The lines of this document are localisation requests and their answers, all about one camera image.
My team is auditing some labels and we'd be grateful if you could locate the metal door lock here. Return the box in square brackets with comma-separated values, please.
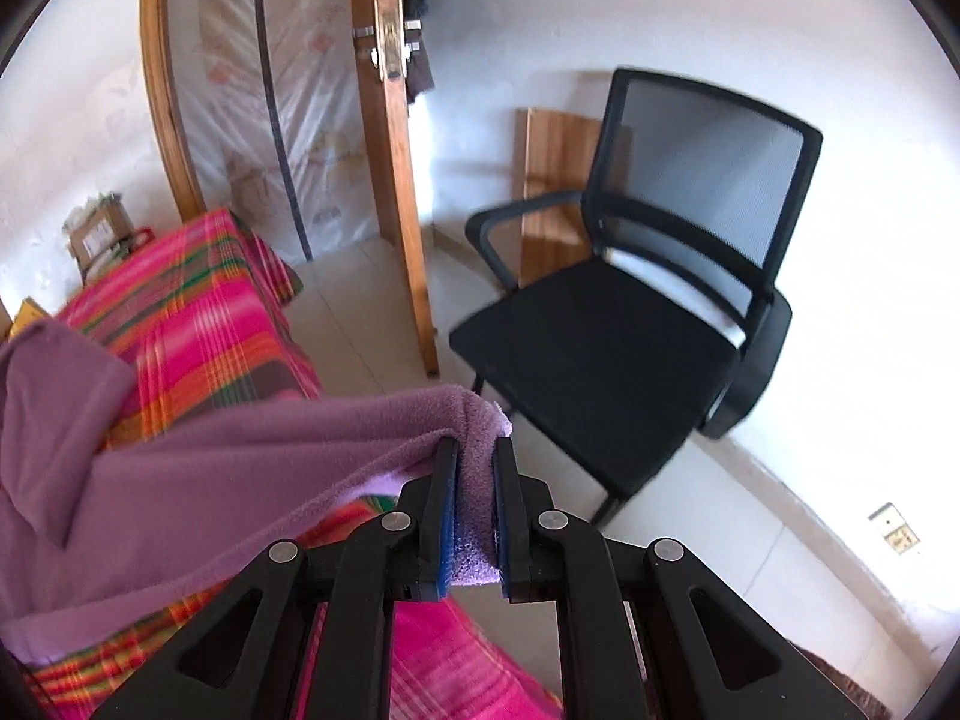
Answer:
[352, 0, 422, 83]

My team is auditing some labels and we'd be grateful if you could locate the pink green plaid blanket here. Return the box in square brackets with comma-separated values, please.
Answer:
[22, 208, 563, 720]

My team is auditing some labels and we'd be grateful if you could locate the purple fleece garment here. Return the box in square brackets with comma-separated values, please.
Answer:
[0, 319, 515, 668]

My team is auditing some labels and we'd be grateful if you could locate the cardboard box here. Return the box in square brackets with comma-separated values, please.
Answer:
[64, 195, 137, 282]

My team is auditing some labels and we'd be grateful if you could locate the wall socket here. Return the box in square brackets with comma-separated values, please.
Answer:
[868, 502, 922, 554]

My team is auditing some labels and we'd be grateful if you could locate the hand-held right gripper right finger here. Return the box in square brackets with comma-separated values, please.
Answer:
[491, 436, 863, 720]

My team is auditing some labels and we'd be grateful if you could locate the wooden door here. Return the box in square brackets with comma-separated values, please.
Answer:
[349, 0, 441, 378]

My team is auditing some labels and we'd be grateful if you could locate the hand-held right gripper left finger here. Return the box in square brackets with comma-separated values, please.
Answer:
[90, 436, 460, 720]

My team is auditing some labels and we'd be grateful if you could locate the clear printed door curtain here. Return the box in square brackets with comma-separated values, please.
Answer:
[161, 0, 380, 263]

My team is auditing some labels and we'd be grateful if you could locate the black mesh office chair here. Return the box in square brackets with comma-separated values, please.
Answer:
[448, 67, 824, 530]

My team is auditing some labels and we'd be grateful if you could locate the wooden board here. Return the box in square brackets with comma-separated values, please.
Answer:
[517, 106, 635, 287]

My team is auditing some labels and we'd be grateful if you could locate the yellow box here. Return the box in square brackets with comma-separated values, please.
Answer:
[11, 298, 55, 332]

